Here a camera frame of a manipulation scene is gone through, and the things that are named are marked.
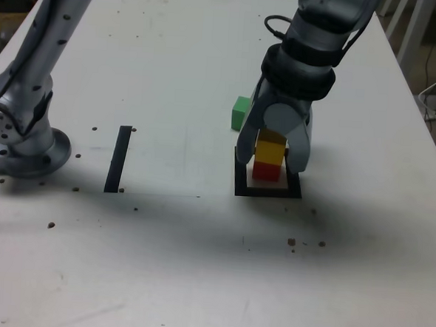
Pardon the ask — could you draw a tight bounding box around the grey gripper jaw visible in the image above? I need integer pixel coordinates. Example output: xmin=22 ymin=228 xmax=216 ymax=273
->
xmin=235 ymin=75 xmax=271 ymax=167
xmin=261 ymin=101 xmax=316 ymax=175

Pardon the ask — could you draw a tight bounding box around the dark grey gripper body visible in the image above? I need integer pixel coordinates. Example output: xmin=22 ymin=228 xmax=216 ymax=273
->
xmin=260 ymin=78 xmax=317 ymax=113

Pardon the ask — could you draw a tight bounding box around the green cube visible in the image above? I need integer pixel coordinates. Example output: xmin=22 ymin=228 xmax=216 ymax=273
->
xmin=230 ymin=95 xmax=253 ymax=132

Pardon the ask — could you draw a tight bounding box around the yellow cube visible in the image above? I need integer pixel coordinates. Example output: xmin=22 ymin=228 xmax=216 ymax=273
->
xmin=253 ymin=127 xmax=290 ymax=167

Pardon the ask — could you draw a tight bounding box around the red cube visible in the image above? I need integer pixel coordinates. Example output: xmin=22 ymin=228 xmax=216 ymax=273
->
xmin=252 ymin=161 xmax=282 ymax=183

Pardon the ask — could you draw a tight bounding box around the black tape square outline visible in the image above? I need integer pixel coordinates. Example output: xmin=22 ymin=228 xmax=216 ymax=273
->
xmin=231 ymin=144 xmax=305 ymax=201

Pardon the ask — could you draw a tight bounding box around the black tape strip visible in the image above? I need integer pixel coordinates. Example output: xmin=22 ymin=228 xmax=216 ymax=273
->
xmin=103 ymin=124 xmax=133 ymax=195

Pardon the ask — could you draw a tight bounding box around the white furniture leg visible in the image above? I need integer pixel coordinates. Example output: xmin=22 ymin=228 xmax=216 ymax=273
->
xmin=397 ymin=0 xmax=429 ymax=63
xmin=378 ymin=0 xmax=396 ymax=18
xmin=386 ymin=0 xmax=409 ymax=38

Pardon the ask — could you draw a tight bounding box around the thin black cable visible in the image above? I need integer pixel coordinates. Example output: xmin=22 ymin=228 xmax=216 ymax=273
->
xmin=262 ymin=13 xmax=295 ymax=42
xmin=334 ymin=7 xmax=371 ymax=72

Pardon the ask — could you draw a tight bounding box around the black hanging cable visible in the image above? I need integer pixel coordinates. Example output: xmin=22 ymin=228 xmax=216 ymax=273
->
xmin=423 ymin=44 xmax=434 ymax=96

